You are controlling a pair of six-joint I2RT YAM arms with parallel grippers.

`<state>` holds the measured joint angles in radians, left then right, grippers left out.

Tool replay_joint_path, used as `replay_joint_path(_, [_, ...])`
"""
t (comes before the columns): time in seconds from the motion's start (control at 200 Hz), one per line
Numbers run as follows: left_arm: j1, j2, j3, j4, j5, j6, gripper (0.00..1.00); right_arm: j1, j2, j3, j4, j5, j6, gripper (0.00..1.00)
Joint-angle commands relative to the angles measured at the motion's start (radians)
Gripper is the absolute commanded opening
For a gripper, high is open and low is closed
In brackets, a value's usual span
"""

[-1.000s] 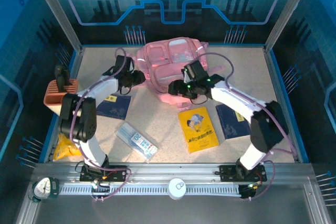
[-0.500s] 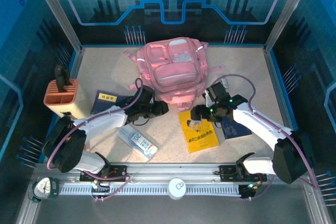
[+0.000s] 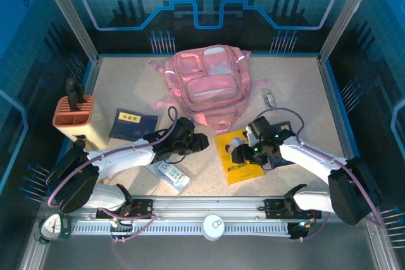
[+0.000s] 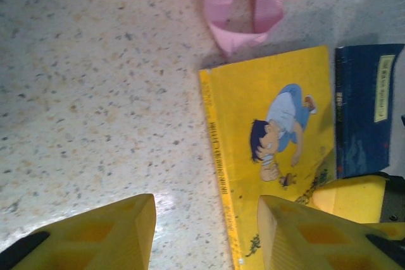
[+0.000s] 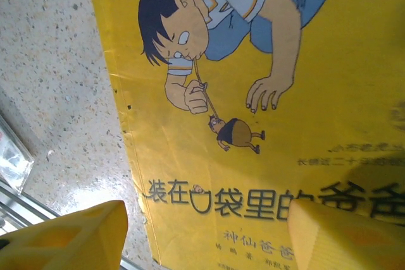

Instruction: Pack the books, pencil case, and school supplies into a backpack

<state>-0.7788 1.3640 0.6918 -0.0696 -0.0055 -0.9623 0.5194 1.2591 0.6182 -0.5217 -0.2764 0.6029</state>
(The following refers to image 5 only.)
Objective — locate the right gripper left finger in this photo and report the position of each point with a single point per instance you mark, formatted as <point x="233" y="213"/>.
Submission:
<point x="63" y="244"/>

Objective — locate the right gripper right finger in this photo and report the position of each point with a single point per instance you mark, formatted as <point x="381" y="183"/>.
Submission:
<point x="348" y="241"/>

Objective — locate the clear plastic pencil box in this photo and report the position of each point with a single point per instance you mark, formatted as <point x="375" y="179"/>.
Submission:
<point x="12" y="156"/>

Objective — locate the yellow cartoon cover book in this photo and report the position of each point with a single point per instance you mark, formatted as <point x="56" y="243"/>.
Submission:
<point x="284" y="93"/>

